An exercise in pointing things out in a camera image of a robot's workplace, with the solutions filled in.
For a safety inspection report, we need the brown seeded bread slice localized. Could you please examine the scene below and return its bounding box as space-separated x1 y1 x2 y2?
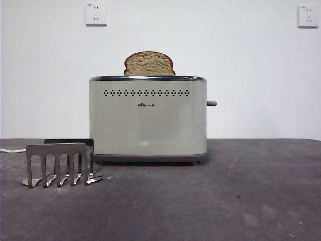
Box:
123 51 177 76

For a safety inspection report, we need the cream two-slot toaster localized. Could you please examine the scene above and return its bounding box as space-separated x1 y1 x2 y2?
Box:
89 74 208 166

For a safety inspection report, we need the silver metal toast rack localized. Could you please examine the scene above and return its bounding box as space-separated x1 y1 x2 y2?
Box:
21 137 103 188

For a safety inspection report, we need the white wall socket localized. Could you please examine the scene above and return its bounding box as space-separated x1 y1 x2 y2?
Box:
297 5 321 29
84 3 108 27

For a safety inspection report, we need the white toaster power cable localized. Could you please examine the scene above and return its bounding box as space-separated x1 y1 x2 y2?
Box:
0 148 27 154

